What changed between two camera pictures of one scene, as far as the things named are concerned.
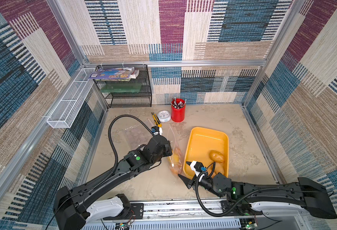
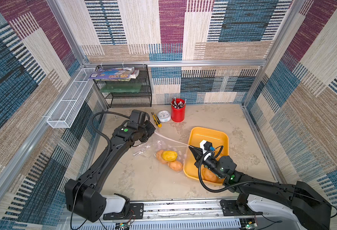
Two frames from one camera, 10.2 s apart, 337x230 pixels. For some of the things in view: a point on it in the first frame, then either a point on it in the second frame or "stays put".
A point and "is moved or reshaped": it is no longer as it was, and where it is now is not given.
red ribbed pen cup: [178, 110] stays put
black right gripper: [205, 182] to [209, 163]
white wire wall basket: [65, 112] stays put
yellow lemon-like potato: [176, 157] is moved or reshaped
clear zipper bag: [176, 160] is moved or reshaped
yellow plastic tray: [200, 142] stays put
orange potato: [176, 168] is moved or reshaped
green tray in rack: [120, 87] stays put
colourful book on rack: [120, 74] stays put
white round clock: [163, 116] stays put
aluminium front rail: [212, 215] stays put
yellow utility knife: [156, 120] stays put
